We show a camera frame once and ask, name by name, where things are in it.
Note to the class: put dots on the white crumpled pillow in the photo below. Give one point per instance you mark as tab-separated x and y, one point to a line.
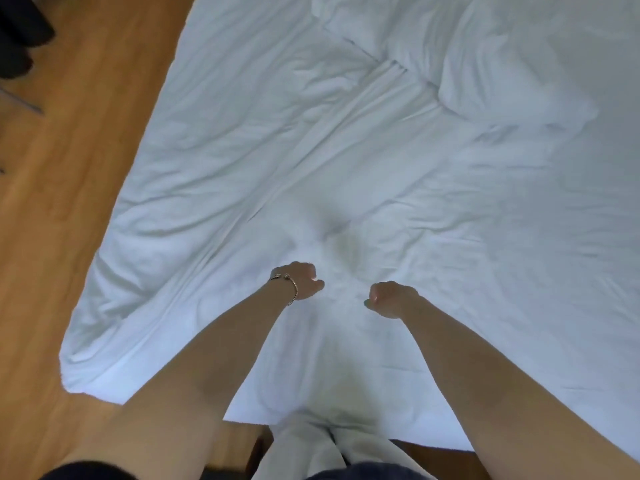
475	59

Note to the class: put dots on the person's right fingers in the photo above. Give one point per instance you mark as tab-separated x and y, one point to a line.
376	297

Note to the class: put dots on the person's right hand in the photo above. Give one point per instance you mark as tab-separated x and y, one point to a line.
395	298

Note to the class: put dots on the person's left thumb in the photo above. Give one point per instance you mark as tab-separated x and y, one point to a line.
316	287

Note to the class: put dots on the dark shorts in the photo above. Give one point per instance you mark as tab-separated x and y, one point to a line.
370	472

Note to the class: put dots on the person's left forearm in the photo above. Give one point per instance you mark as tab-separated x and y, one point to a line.
200	374

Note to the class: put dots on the person's left hand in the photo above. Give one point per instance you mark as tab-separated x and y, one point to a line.
296	282

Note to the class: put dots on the white hanging cloth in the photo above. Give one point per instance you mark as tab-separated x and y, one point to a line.
320	447

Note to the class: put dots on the white bed sheet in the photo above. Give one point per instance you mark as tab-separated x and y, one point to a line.
320	194

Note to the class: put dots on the person's right forearm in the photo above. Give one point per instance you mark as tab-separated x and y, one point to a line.
500	399

